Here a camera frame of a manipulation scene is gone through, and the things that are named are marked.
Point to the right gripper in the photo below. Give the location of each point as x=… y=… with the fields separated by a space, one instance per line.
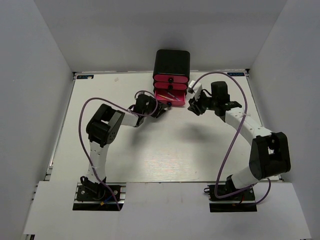
x=195 y=104

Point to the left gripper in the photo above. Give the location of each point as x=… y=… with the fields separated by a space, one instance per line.
x=160 y=110

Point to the yellow highlighter pen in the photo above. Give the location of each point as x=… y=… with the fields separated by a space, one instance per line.
x=162 y=96

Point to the orange highlighter pen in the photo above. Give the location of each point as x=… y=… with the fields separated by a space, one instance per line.
x=172 y=99

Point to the pink top drawer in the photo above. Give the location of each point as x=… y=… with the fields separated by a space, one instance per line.
x=180 y=79

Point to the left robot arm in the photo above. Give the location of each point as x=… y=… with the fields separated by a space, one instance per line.
x=103 y=128

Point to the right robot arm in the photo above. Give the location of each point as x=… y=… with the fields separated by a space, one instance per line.
x=269 y=151

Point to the black drawer cabinet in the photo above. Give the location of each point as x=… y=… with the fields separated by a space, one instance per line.
x=172 y=62

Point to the right blue table label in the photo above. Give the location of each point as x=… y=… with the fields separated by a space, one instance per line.
x=236 y=74

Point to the blue table label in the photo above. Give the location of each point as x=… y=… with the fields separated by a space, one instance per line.
x=85 y=77
x=236 y=74

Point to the left blue table label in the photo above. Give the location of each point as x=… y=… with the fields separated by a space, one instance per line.
x=85 y=77

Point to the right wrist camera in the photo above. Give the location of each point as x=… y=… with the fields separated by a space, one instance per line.
x=194 y=89

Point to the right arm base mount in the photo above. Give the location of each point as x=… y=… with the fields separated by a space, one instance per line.
x=243 y=202

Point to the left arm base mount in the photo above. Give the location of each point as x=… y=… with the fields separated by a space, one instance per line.
x=94 y=196

